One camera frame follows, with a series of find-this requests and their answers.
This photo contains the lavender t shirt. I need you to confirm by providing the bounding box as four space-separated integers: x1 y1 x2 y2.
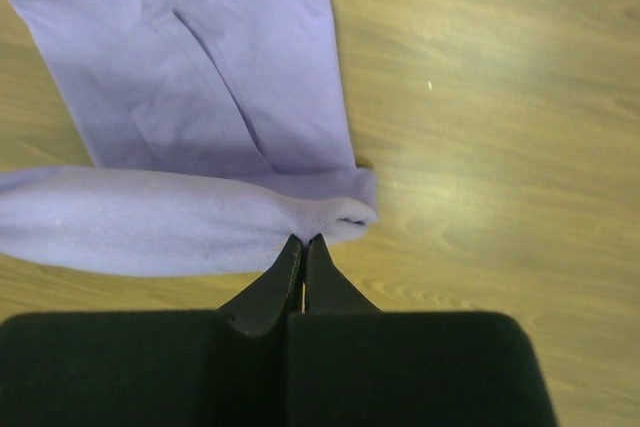
1 0 378 277

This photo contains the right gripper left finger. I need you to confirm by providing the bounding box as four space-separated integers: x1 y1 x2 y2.
1 238 303 426

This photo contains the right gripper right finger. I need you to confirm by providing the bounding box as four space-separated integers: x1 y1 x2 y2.
286 237 557 426

